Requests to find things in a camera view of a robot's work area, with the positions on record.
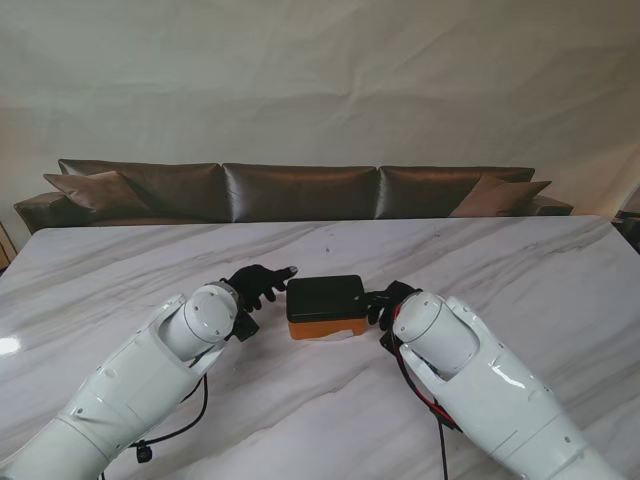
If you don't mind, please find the brown satin throw pillow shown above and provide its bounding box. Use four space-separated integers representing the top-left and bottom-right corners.
449 175 553 218
43 170 151 215

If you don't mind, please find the orange plastic tissue box cover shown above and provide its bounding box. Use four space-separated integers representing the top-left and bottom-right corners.
288 312 367 343

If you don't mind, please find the red black arm cable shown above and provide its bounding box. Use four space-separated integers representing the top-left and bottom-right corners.
132 374 209 464
393 304 464 480

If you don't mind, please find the black tissue box base plate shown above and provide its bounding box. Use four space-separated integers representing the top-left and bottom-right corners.
285 274 367 324

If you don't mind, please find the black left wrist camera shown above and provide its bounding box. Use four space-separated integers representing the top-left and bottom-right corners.
227 309 260 344

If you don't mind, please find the wooden furniture piece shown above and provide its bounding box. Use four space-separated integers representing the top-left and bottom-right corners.
0 219 14 269

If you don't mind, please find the brown leather sofa back cushion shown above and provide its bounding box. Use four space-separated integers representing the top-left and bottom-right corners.
221 162 380 224
377 165 536 220
58 158 224 222

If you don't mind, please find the red black left arm cable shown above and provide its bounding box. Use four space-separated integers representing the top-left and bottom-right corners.
132 374 209 464

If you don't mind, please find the red black right arm cable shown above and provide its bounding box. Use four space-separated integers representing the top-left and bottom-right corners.
393 304 464 480

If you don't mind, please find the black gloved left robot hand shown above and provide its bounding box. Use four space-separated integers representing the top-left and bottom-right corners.
219 264 300 314

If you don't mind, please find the brown leather sofa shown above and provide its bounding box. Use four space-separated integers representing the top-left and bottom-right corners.
13 158 575 235

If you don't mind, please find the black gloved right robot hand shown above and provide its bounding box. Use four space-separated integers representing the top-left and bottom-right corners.
362 279 421 332

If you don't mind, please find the dark side furniture piece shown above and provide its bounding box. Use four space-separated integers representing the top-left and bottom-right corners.
612 189 640 251

